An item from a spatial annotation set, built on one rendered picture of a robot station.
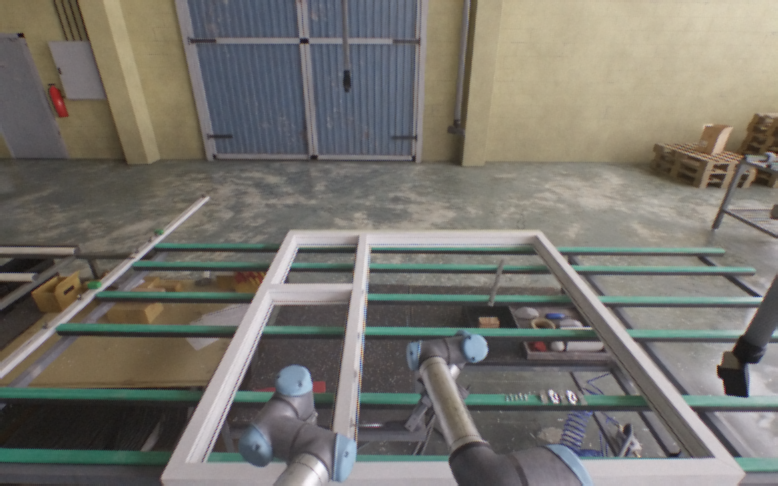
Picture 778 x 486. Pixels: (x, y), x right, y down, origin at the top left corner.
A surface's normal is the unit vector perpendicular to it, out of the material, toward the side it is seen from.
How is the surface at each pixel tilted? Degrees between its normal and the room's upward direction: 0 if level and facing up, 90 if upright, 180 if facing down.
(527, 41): 90
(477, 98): 90
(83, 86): 90
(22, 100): 90
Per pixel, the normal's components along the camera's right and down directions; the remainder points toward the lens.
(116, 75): -0.01, 0.45
